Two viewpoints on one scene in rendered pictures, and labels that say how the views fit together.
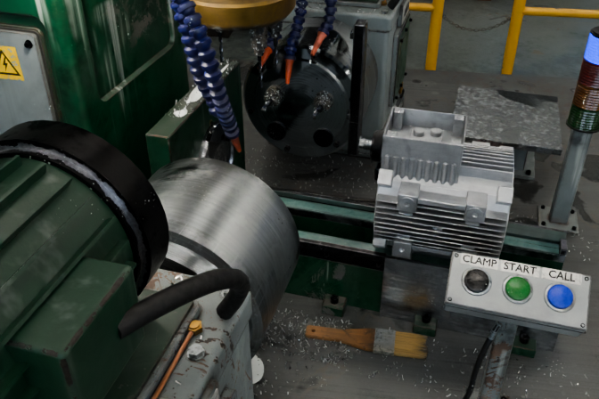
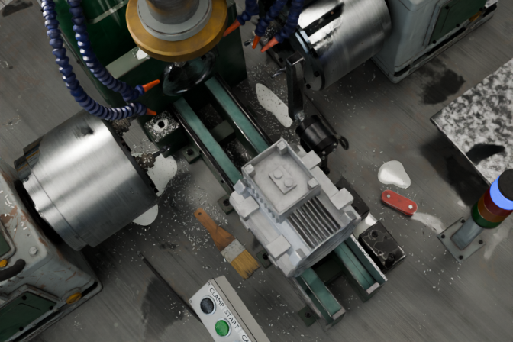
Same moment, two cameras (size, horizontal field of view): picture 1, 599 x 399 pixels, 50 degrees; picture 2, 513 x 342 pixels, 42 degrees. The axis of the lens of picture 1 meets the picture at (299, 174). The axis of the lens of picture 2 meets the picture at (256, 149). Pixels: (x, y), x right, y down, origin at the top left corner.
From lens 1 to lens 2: 1.02 m
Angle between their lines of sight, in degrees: 44
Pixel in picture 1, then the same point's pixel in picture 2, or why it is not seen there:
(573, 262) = (424, 282)
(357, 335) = (221, 235)
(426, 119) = (299, 162)
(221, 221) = (77, 188)
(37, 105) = not seen: hidden behind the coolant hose
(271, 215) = (124, 188)
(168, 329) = not seen: outside the picture
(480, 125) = (471, 123)
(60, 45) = not seen: hidden behind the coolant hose
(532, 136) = (498, 166)
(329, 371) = (186, 246)
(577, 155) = (473, 226)
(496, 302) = (209, 324)
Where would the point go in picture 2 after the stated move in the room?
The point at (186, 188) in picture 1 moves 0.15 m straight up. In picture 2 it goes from (75, 152) to (46, 120)
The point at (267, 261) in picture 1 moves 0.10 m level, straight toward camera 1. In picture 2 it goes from (104, 217) to (71, 259)
